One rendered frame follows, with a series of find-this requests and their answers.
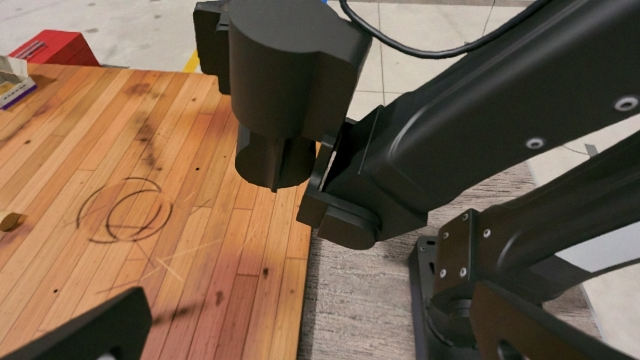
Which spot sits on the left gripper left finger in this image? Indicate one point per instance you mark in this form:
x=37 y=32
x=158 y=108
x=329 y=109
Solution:
x=115 y=329

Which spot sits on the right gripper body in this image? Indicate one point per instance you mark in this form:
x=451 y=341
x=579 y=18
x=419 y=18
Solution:
x=205 y=21

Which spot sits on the red tool box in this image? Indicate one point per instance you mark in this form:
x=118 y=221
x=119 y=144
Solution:
x=60 y=47

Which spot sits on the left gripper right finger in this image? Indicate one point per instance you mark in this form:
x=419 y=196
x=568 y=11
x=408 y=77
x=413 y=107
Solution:
x=507 y=327

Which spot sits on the soft-faced hammer with wooden handle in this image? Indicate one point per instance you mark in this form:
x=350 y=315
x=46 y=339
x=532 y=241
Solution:
x=7 y=219

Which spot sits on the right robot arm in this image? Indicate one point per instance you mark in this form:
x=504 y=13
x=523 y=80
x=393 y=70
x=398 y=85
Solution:
x=562 y=71

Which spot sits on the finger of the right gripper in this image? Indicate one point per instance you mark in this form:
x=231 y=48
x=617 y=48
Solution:
x=210 y=67

